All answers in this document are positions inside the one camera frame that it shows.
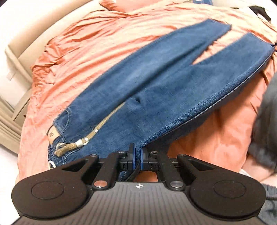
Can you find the grey sweatpants leg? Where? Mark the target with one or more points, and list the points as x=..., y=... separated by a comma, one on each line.
x=263, y=147

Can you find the beige upholstered headboard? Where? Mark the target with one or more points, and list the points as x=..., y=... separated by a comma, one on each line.
x=23, y=49

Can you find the beige nightstand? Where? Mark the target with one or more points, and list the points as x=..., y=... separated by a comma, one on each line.
x=20, y=110

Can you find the tan woven belt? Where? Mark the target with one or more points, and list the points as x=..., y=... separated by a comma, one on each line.
x=62, y=148

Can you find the orange duvet cover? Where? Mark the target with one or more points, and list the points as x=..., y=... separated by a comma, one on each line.
x=77, y=55

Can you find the beige curtain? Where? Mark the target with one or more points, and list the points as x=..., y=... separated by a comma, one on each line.
x=10, y=133

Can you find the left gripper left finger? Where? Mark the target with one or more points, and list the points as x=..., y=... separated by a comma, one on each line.
x=127, y=159

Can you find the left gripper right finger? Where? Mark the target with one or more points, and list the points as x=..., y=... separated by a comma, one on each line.
x=149, y=160

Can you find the blue denim jeans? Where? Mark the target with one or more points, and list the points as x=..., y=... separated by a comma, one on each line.
x=166, y=93

